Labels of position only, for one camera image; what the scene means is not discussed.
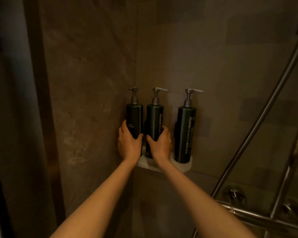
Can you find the person's right forearm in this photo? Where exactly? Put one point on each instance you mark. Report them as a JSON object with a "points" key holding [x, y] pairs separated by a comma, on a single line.
{"points": [[203, 203]]}

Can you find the metal shower mixer bar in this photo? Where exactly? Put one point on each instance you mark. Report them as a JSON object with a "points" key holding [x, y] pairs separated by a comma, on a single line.
{"points": [[258, 216]]}

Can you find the round metal wall flange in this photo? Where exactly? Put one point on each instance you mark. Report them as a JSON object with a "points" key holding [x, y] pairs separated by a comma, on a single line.
{"points": [[234, 194], [289, 208]]}

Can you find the person's left forearm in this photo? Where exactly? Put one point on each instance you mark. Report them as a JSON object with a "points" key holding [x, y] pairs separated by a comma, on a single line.
{"points": [[94, 203]]}

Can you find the person's left hand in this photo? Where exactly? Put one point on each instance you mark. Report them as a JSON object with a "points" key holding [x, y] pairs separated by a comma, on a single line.
{"points": [[129, 147]]}

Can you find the upright metal shower pipe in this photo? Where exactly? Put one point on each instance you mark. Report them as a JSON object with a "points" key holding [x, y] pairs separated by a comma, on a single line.
{"points": [[291, 166]]}

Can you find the person's right hand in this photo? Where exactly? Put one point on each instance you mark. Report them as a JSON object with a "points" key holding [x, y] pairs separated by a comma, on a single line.
{"points": [[161, 148]]}

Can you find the person's right thumb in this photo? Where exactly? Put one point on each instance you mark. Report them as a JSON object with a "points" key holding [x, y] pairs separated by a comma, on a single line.
{"points": [[151, 141]]}

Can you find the glass shower door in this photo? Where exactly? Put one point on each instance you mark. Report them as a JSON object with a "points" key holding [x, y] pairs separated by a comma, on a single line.
{"points": [[17, 121]]}

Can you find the dark green pump bottle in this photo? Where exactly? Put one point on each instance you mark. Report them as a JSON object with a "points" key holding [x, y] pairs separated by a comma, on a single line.
{"points": [[185, 133], [135, 118], [154, 118]]}

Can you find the person's left thumb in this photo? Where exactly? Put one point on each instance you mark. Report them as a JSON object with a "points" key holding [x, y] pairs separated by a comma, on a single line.
{"points": [[139, 138]]}

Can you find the white bottle holder shelf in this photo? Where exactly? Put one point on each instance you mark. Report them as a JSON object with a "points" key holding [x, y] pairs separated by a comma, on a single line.
{"points": [[181, 167]]}

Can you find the slanted metal shower rail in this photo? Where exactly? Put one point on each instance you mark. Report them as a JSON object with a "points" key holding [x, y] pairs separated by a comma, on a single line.
{"points": [[260, 116]]}

